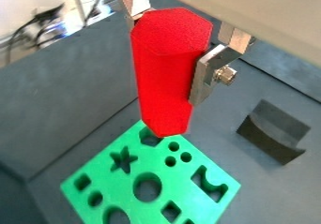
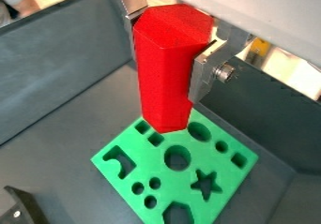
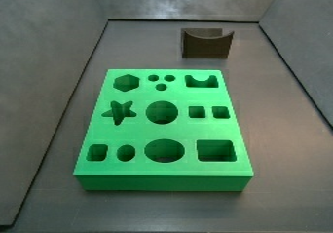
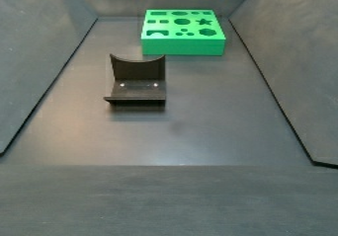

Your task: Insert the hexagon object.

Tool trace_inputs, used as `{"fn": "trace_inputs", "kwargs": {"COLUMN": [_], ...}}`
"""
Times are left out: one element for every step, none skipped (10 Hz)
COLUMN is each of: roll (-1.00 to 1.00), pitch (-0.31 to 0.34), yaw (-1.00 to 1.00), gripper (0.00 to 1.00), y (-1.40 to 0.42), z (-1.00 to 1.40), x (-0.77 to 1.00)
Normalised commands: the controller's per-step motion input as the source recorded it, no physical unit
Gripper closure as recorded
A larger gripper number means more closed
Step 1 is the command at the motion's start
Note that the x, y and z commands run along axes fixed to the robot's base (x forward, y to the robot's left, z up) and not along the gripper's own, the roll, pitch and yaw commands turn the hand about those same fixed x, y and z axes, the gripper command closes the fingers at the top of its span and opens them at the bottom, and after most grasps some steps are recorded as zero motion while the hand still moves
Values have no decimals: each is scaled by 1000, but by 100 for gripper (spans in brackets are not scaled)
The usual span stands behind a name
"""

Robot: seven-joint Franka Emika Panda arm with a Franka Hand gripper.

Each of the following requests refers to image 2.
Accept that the green shape sorting board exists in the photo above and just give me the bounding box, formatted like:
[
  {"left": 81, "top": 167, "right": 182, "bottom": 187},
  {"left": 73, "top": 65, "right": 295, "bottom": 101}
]
[{"left": 91, "top": 112, "right": 258, "bottom": 224}]

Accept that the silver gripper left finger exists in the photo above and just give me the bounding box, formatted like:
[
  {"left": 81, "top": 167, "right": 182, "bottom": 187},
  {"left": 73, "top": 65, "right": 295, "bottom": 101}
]
[{"left": 117, "top": 0, "right": 149, "bottom": 56}]

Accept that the grey plastic bin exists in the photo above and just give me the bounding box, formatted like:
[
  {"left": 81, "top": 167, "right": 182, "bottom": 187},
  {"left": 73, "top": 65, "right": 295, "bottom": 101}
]
[{"left": 0, "top": 0, "right": 321, "bottom": 224}]

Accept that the red hexagonal prism block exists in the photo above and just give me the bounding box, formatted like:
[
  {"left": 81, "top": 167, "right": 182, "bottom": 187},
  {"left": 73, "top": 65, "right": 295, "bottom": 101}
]
[{"left": 133, "top": 4, "right": 213, "bottom": 133}]

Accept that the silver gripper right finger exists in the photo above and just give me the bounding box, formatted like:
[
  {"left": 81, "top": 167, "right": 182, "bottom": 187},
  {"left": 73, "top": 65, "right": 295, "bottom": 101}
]
[{"left": 189, "top": 21, "right": 253, "bottom": 103}]

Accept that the black bracket with screw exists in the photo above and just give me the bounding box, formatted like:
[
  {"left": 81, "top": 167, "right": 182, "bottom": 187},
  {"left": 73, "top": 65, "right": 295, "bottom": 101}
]
[{"left": 0, "top": 186, "right": 50, "bottom": 224}]

